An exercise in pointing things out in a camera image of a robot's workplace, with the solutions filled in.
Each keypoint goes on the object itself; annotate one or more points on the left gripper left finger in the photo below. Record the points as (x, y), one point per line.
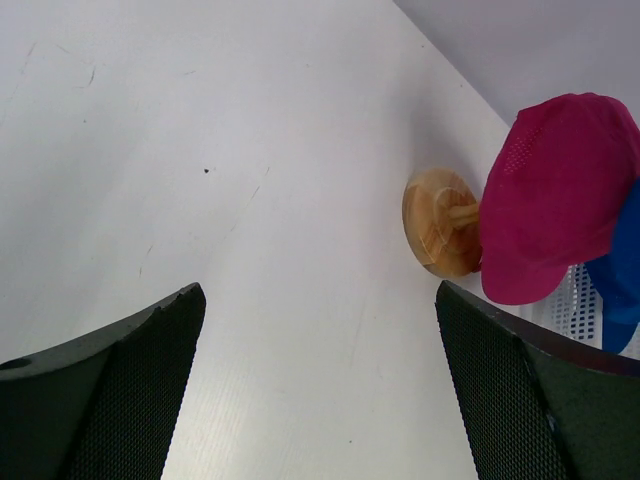
(103, 405)

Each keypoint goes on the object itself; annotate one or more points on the white plastic basket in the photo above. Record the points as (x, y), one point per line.
(573, 309)

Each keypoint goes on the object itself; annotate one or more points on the wooden hat stand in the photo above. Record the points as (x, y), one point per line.
(440, 217)

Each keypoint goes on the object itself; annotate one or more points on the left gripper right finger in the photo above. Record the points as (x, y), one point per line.
(536, 404)

